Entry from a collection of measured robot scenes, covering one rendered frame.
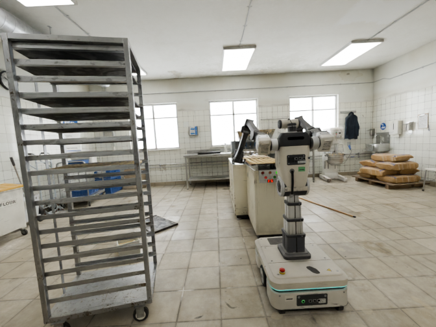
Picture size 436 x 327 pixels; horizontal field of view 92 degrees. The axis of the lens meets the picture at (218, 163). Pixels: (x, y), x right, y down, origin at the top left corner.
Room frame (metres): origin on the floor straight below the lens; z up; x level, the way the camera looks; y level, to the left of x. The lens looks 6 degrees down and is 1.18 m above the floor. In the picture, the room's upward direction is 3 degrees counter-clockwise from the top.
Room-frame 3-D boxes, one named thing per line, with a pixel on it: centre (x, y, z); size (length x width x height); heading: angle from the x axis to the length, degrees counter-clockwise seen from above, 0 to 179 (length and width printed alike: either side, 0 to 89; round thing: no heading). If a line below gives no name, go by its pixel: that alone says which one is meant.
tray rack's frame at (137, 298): (1.49, 0.86, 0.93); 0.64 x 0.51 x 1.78; 102
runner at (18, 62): (1.30, 0.82, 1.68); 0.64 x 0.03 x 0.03; 102
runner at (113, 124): (1.30, 0.82, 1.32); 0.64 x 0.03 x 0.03; 102
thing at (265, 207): (2.66, -0.57, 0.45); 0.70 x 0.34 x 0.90; 0
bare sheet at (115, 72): (1.49, 0.87, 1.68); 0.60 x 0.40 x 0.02; 102
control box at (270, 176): (2.30, -0.57, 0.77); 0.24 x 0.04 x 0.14; 90
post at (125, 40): (1.33, 0.51, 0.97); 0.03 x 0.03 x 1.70; 12
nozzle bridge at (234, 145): (3.17, -0.57, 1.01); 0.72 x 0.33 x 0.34; 90
